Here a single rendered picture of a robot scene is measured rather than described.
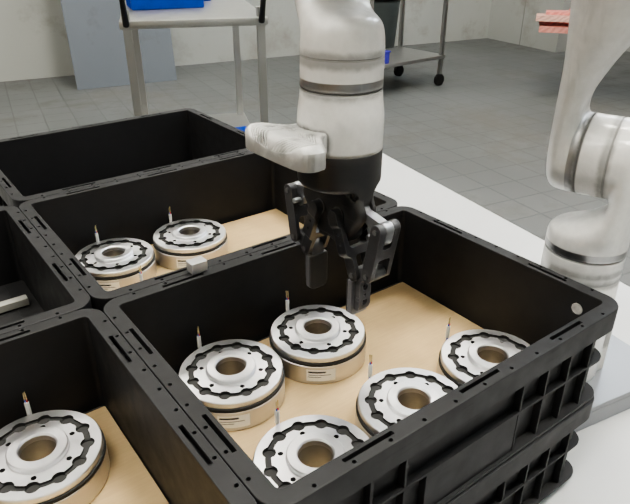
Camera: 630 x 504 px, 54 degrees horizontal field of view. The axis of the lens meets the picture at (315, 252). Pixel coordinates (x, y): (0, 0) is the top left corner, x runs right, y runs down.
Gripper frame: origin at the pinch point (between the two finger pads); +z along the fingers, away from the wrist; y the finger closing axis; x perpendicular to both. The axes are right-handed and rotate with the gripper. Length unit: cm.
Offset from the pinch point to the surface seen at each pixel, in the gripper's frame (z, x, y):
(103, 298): 0.5, 18.6, 12.5
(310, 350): 7.5, 2.3, 1.1
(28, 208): 0.4, 17.5, 39.0
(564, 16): 24, -421, 228
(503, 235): 23, -65, 24
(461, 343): 7.1, -10.4, -8.0
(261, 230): 10.2, -13.3, 32.9
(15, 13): 34, -125, 579
